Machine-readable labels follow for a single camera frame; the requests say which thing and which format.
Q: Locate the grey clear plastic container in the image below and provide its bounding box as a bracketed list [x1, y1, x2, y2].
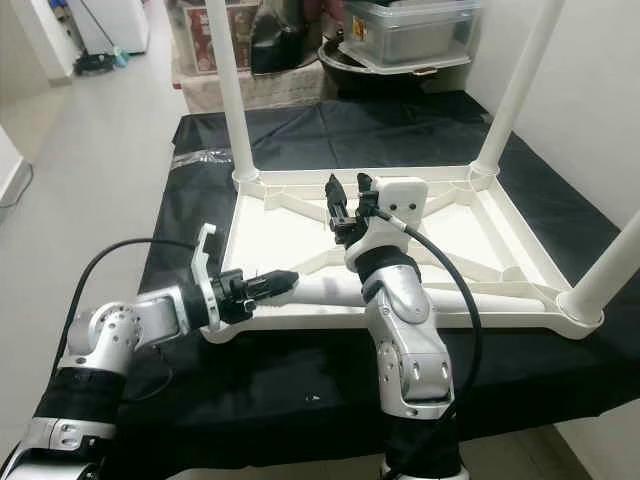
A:
[345, 0, 481, 71]

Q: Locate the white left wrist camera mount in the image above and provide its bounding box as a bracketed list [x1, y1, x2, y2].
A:
[188, 222, 221, 331]

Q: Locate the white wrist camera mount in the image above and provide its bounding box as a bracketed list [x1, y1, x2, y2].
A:
[188, 222, 221, 331]
[345, 175, 431, 271]

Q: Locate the black tablecloth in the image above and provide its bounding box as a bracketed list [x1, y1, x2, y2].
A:
[40, 92, 640, 471]

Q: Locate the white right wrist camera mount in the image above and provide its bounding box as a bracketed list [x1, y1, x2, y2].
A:
[345, 175, 431, 271]

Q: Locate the white household appliance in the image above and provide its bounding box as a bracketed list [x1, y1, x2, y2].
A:
[80, 0, 151, 56]

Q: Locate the white plastic children table top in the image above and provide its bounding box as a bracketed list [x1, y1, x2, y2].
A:
[205, 162, 606, 346]

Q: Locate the crumpled clear tape strip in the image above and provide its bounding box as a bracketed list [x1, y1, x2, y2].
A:
[172, 148, 233, 169]

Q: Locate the long black wall cable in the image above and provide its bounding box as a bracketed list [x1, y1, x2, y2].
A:
[0, 150, 33, 209]

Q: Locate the beige patterned bench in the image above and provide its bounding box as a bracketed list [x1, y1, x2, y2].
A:
[175, 65, 336, 113]

